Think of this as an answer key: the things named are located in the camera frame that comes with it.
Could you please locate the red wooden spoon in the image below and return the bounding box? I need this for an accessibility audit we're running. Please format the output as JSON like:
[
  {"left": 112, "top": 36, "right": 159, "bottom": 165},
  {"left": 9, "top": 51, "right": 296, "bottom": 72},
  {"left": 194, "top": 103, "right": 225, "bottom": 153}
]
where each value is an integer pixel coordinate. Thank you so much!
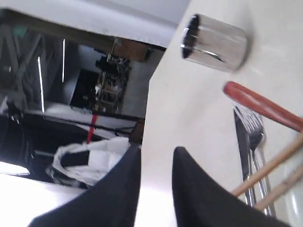
[{"left": 223, "top": 81, "right": 303, "bottom": 132}]

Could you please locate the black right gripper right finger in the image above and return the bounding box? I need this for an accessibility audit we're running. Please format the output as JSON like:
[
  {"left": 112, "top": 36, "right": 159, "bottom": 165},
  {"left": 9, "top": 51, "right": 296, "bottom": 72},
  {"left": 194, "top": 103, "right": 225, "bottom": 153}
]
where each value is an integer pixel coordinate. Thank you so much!
[{"left": 172, "top": 147, "right": 287, "bottom": 227}]

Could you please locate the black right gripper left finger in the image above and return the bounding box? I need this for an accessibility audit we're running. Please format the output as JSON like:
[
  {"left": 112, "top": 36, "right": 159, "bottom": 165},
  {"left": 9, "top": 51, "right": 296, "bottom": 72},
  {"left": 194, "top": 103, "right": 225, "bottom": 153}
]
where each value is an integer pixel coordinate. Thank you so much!
[{"left": 29, "top": 147, "right": 141, "bottom": 227}]

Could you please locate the silver table knife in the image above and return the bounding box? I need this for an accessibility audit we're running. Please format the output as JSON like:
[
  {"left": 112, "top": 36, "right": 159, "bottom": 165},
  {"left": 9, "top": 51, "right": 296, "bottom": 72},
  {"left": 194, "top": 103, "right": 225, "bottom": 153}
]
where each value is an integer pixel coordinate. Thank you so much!
[{"left": 233, "top": 106, "right": 257, "bottom": 208}]

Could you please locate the white plastic bag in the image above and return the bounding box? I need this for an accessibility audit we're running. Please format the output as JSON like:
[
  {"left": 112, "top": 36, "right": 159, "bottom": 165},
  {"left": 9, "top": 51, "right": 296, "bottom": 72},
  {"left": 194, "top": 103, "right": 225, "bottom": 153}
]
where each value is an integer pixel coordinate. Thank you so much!
[{"left": 45, "top": 137, "right": 130, "bottom": 188}]

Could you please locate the wooden chopstick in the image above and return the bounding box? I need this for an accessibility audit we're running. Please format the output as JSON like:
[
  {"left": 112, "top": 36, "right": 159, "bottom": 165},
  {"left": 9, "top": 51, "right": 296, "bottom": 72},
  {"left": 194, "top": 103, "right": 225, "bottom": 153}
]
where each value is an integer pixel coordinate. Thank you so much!
[
  {"left": 232, "top": 133, "right": 303, "bottom": 197},
  {"left": 254, "top": 165, "right": 303, "bottom": 211}
]

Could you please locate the stainless steel cup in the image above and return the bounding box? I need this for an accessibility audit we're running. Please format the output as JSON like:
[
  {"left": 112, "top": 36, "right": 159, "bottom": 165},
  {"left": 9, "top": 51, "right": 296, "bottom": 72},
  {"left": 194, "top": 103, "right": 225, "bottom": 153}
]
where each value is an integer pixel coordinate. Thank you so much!
[{"left": 180, "top": 14, "right": 248, "bottom": 72}]

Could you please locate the white ceramic bowl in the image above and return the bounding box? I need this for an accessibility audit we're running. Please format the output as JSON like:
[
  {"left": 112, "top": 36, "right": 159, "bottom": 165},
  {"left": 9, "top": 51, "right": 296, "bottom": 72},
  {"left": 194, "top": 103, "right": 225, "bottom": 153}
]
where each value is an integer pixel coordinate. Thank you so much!
[{"left": 285, "top": 183, "right": 303, "bottom": 227}]

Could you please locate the silver metal fork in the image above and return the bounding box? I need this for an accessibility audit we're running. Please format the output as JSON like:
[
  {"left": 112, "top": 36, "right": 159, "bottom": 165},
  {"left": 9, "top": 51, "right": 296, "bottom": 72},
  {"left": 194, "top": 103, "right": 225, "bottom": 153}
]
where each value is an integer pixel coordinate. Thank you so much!
[{"left": 232, "top": 104, "right": 276, "bottom": 217}]

